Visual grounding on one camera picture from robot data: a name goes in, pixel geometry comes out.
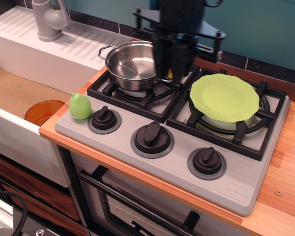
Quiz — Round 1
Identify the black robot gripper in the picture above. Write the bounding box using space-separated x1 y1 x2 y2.
133 0 226 83

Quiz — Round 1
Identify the stainless steel pot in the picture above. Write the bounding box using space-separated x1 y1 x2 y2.
98 41 173 91

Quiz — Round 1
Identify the green plate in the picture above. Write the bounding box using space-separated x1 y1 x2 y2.
189 73 260 123

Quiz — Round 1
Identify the middle black stove knob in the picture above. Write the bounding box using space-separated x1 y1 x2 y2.
130 121 175 159

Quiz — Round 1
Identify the black stove knob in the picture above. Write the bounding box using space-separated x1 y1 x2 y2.
130 121 175 159
187 147 227 180
88 106 122 135

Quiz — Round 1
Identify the left black stove knob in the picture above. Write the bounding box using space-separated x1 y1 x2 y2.
88 106 122 135

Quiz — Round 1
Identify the right black stove knob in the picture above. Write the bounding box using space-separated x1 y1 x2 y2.
187 147 227 180

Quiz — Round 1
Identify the grey toy stove top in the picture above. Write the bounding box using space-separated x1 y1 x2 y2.
54 58 291 217

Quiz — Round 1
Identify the left black burner grate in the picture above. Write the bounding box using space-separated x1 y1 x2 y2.
87 65 200 123

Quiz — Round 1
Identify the black burner grate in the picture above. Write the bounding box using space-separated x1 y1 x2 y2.
167 68 290 161
87 65 200 123

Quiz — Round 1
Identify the small green pear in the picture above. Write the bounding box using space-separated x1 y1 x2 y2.
69 93 91 120

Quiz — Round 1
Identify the right black burner grate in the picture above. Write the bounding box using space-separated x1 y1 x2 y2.
167 68 290 161

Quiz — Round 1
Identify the grey toy faucet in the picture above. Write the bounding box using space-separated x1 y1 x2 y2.
32 0 70 42

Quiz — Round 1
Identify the orange sink drain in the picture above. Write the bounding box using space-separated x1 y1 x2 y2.
25 100 64 126

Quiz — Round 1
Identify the white toy sink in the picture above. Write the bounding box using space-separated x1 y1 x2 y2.
0 6 130 187

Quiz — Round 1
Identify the wooden drawer front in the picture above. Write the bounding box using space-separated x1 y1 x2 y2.
0 152 89 236

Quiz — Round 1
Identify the black oven door handle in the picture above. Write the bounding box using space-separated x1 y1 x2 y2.
79 170 200 236

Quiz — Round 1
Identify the black braided cable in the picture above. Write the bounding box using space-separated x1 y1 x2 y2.
0 190 28 236

